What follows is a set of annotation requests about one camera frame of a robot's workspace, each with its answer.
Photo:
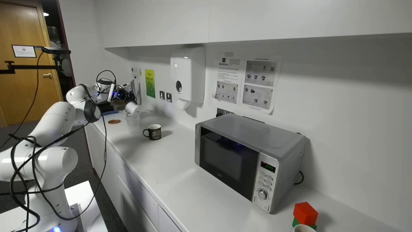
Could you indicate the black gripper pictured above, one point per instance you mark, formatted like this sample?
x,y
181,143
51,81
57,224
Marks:
x,y
118,94

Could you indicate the white robot base table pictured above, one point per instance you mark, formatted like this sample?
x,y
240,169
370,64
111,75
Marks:
x,y
91,206

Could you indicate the clear plastic cup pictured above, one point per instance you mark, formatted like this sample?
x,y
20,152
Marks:
x,y
133,124

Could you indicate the dark mug with white inside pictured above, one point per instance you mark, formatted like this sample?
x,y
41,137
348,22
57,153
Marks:
x,y
155,131

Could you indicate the brown disc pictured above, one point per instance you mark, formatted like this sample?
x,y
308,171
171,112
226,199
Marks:
x,y
114,121

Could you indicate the white paper towel dispenser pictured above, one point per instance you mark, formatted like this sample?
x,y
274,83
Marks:
x,y
185,77

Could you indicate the white lower counter cabinets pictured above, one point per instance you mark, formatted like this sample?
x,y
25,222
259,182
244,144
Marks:
x,y
108,171

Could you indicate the photo instruction sheet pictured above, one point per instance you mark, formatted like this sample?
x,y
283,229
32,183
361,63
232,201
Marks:
x,y
258,95
227,92

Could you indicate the wooden door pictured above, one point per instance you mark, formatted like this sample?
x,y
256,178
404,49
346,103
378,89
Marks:
x,y
21,94

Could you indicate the white text notice sheet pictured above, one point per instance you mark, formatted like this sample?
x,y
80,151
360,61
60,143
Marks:
x,y
229,68

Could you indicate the small door sign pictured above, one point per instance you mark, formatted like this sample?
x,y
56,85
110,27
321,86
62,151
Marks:
x,y
24,50

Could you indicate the silver microwave oven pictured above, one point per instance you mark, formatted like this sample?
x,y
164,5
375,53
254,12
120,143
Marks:
x,y
258,142

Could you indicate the green block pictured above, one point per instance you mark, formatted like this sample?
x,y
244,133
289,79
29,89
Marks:
x,y
296,222

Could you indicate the red block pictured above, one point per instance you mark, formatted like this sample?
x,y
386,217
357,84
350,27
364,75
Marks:
x,y
306,211

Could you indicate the green and yellow wall sign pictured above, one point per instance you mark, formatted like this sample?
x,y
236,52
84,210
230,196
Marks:
x,y
150,84

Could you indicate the steel wall socket plate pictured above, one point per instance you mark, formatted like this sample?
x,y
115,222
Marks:
x,y
162,94
169,97

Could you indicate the black camera on mount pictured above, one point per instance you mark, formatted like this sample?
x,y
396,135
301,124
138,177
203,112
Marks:
x,y
59,50

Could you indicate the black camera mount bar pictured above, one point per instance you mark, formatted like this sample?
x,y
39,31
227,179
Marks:
x,y
30,66

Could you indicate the wall power sockets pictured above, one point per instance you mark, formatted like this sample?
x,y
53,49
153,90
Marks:
x,y
261,72

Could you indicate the white upper wall cabinets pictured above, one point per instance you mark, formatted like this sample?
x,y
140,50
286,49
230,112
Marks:
x,y
258,19

